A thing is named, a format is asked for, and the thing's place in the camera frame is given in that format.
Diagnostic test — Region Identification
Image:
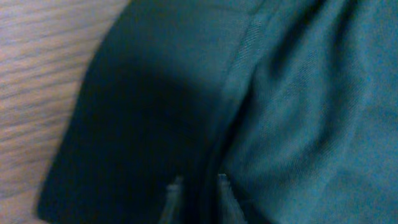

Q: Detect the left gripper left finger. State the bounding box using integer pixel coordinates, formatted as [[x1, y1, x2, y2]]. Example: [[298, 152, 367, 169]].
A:
[[158, 177, 183, 224]]

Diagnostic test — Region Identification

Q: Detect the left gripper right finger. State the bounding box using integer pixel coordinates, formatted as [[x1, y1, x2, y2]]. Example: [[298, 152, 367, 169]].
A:
[[218, 174, 247, 224]]

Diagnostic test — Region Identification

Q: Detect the black t-shirt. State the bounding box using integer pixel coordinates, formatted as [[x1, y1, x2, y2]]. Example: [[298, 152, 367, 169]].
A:
[[37, 0, 397, 223]]

